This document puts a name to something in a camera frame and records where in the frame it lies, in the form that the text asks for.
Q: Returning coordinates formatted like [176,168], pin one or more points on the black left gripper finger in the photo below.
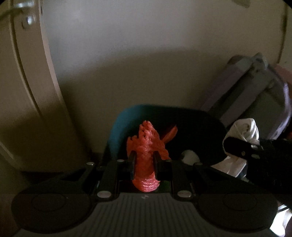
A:
[270,161]
[116,169]
[175,170]

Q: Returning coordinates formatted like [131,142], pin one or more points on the white tissue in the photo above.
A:
[243,132]

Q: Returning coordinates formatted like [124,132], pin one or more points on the teal plastic trash bin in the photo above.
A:
[198,131]

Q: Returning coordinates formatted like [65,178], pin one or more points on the purple grey backpack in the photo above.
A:
[249,87]

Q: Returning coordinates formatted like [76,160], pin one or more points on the beige door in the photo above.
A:
[36,131]

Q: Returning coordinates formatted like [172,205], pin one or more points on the door lock cylinder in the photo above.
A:
[28,21]

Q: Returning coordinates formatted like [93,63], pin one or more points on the metal door handle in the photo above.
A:
[19,8]

